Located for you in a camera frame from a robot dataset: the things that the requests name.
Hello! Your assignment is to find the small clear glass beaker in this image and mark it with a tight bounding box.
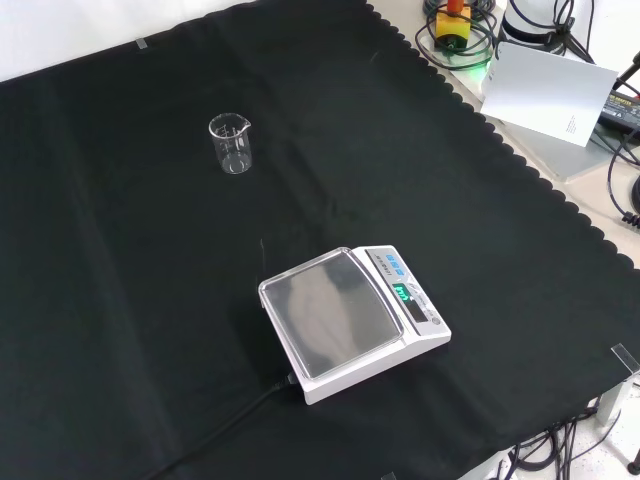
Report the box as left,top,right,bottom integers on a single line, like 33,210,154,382
208,113,253,176

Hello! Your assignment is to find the white electronic balance steel pan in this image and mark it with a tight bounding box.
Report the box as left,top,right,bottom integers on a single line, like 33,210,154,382
257,244,453,406

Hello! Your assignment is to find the black bench cloth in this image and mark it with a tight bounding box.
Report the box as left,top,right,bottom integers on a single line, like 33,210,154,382
0,0,640,480

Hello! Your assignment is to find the yellow stop button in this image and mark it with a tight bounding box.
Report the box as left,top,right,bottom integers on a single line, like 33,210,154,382
433,0,473,52

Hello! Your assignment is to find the black power adapter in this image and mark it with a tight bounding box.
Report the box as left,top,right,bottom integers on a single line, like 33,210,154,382
598,88,640,135

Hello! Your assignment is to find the black balance power cable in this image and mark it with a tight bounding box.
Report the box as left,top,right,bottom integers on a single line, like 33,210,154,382
134,372,300,480

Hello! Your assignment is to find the black coiled cable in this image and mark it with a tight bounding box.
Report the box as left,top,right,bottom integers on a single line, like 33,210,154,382
606,130,640,225

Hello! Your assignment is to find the black cable bundle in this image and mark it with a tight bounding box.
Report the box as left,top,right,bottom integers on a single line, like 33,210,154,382
492,394,640,480

